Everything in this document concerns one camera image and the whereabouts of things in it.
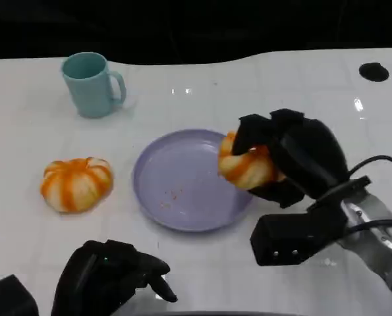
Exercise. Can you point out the black backdrop cloth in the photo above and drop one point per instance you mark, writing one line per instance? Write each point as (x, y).
(195, 26)

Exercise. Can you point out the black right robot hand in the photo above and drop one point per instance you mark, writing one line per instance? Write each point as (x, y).
(307, 154)

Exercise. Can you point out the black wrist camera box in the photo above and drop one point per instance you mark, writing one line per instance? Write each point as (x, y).
(281, 237)
(8, 296)

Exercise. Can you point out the black table grommet hole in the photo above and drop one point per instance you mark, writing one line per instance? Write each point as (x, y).
(373, 71)

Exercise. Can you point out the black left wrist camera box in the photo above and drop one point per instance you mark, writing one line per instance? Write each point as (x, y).
(8, 296)

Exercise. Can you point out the lilac plate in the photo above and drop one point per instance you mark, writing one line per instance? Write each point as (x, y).
(182, 171)

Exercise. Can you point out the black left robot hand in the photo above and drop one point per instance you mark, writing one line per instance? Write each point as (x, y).
(97, 279)

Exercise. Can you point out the pale green mug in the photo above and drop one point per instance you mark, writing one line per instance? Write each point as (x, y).
(87, 89)

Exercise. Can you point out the orange and white bread roll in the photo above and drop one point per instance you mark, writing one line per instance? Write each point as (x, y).
(245, 168)
(73, 184)

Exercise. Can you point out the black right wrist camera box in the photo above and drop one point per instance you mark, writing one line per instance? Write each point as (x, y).
(281, 237)

